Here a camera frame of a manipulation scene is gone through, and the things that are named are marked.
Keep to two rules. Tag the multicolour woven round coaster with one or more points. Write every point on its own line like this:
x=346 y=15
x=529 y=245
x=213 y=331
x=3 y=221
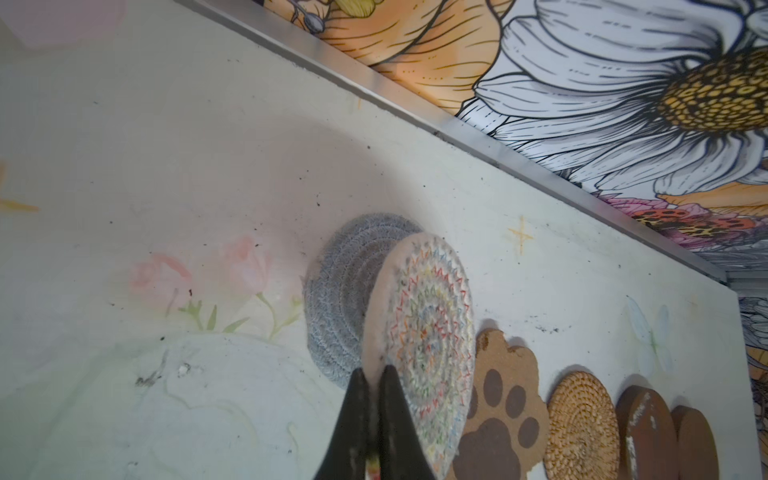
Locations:
x=420 y=320

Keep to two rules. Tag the grey woven round coaster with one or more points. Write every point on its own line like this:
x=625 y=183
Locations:
x=337 y=289

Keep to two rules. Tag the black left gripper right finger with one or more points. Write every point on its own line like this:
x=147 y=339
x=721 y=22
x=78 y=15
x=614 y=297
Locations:
x=399 y=450

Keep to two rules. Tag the cork paw print coaster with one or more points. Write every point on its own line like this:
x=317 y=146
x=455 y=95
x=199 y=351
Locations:
x=507 y=425

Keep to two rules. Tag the plain brown wooden round coaster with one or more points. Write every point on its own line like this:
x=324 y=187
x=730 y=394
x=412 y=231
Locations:
x=697 y=453

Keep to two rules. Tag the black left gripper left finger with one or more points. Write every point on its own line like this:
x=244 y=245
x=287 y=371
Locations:
x=347 y=452

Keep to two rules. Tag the woven rattan round coaster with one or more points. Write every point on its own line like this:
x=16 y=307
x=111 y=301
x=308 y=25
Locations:
x=583 y=441

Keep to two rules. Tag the scratched brown wooden round coaster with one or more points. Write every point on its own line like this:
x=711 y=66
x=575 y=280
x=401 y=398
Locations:
x=648 y=442

